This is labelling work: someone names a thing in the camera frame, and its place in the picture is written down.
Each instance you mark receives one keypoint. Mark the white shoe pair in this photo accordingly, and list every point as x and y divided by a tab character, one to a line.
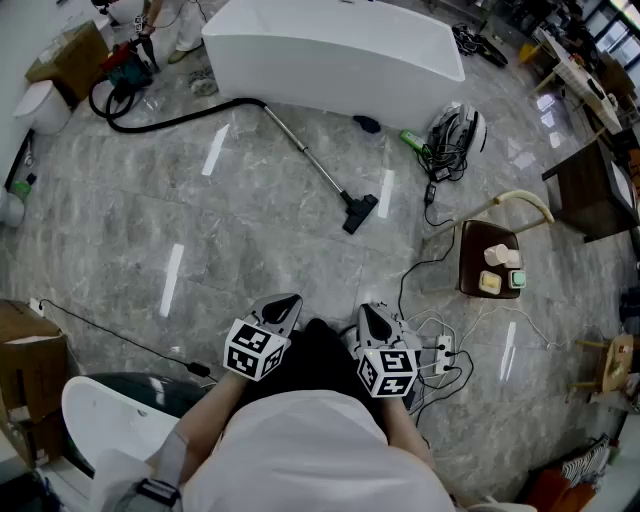
204	84

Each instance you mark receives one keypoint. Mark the yellow soap box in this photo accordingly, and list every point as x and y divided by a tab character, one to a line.
490	281

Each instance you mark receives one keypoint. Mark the person's black trousers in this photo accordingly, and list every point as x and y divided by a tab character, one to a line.
315	365

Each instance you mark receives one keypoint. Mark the white table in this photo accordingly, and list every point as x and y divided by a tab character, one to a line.
575	70

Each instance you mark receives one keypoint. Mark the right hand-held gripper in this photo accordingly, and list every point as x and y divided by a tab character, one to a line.
387	370

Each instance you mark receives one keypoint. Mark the black vacuum nozzle part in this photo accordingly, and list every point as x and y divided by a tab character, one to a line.
360	212

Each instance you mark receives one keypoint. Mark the green soap box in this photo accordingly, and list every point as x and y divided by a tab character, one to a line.
518	279

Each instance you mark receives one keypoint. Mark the white ceramic fixture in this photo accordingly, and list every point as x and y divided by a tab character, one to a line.
11	210

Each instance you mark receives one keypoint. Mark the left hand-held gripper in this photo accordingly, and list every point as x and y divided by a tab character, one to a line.
250	350

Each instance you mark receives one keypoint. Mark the black power adapter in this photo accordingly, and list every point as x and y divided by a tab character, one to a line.
430	194
441	174

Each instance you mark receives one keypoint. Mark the brown cardboard box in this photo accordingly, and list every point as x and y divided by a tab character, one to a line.
30	360
75	57

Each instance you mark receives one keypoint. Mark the striped cloth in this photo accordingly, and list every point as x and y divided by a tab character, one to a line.
585	465

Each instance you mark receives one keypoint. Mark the wooden chair with brown seat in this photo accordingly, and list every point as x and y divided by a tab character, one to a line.
480	240

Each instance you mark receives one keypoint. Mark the dark wooden cabinet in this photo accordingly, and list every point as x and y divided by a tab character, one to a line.
585	195

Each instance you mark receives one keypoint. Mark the person's white shirt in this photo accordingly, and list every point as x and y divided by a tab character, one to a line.
310	450

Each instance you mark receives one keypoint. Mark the yellow bucket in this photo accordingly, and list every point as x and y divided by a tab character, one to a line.
530	52

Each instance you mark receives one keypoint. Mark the person's right forearm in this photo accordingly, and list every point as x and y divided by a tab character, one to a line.
407	430

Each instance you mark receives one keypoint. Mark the black bag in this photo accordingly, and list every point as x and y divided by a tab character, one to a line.
487	47

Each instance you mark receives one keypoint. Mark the white power strip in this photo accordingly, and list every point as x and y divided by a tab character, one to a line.
443	355

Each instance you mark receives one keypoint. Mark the orange bag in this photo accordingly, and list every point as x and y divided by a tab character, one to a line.
560	492

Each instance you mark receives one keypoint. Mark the dark blue cloth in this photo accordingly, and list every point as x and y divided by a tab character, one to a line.
367	125

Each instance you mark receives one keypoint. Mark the person's left forearm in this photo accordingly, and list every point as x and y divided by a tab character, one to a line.
210	420

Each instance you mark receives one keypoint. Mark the small wooden stool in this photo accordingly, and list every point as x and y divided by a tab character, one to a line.
617	362

